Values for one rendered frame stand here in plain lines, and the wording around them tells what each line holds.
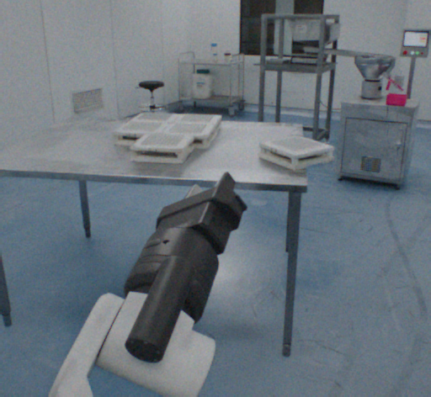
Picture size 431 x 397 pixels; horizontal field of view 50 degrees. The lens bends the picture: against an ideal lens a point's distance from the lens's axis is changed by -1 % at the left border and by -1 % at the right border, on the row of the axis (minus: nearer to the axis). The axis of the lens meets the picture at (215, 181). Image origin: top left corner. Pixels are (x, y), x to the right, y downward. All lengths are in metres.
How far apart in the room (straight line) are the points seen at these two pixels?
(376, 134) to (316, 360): 2.53
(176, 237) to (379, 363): 1.97
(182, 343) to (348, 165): 4.11
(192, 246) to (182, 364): 0.12
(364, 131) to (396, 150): 0.31
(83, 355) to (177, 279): 0.10
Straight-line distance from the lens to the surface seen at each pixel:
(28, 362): 2.44
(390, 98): 4.33
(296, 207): 1.94
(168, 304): 0.42
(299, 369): 2.29
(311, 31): 5.25
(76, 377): 0.43
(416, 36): 4.63
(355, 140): 4.43
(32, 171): 2.17
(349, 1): 7.22
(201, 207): 0.55
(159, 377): 0.45
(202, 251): 0.50
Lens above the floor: 1.51
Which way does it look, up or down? 20 degrees down
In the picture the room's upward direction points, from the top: straight up
